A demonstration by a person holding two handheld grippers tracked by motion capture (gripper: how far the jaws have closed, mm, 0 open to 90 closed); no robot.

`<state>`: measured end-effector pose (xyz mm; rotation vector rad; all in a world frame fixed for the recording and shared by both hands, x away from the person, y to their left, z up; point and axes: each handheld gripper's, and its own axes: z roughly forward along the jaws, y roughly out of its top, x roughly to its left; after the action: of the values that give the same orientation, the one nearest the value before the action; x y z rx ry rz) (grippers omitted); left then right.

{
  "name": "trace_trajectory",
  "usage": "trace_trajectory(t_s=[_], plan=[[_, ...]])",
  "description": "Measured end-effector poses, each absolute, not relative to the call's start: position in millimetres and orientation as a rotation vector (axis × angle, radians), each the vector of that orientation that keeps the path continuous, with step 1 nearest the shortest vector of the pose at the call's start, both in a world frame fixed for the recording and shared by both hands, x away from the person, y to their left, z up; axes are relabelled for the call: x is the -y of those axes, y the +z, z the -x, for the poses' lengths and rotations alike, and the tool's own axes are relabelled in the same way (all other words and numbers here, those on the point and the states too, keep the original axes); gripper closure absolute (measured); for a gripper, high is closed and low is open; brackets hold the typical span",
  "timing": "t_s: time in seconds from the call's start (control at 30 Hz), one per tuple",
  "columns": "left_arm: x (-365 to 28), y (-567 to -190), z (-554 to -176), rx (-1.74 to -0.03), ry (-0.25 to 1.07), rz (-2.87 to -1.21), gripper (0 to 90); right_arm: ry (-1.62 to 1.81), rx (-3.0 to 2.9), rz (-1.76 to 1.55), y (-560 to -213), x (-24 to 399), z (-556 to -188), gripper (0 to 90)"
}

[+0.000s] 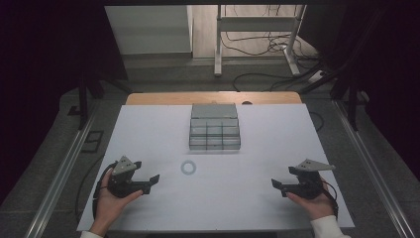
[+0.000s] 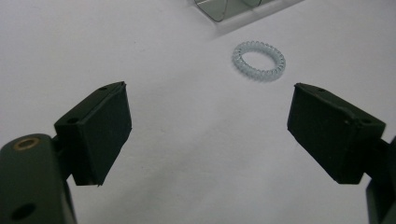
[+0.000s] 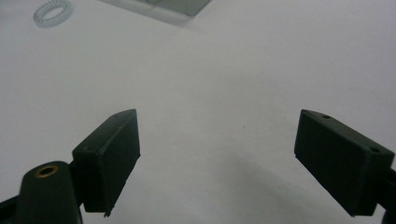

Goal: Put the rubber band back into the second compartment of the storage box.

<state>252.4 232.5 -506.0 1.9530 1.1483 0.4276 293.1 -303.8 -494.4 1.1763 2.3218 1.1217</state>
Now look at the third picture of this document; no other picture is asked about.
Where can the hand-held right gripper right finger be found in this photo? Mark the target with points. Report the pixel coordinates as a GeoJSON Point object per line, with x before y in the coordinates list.
{"type": "Point", "coordinates": [339, 158]}

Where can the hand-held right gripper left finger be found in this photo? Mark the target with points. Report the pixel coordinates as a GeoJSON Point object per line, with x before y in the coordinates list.
{"type": "Point", "coordinates": [106, 161]}

